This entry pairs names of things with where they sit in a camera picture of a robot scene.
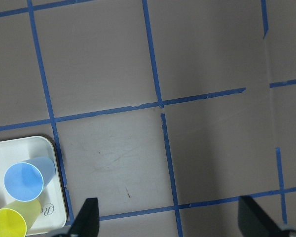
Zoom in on cream plastic tray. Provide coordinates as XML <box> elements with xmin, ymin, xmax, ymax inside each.
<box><xmin>0</xmin><ymin>136</ymin><xmax>68</xmax><ymax>236</ymax></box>

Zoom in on blue cup on tray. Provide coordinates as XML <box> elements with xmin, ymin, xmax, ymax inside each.
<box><xmin>4</xmin><ymin>157</ymin><xmax>56</xmax><ymax>202</ymax></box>

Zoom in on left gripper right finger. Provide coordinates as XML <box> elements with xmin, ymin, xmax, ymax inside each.
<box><xmin>238</xmin><ymin>196</ymin><xmax>287</xmax><ymax>237</ymax></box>

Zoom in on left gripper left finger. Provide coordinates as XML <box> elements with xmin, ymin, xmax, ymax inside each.
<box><xmin>68</xmin><ymin>197</ymin><xmax>99</xmax><ymax>237</ymax></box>

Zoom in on yellow cup on tray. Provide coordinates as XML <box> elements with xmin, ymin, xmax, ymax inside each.
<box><xmin>0</xmin><ymin>199</ymin><xmax>41</xmax><ymax>237</ymax></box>

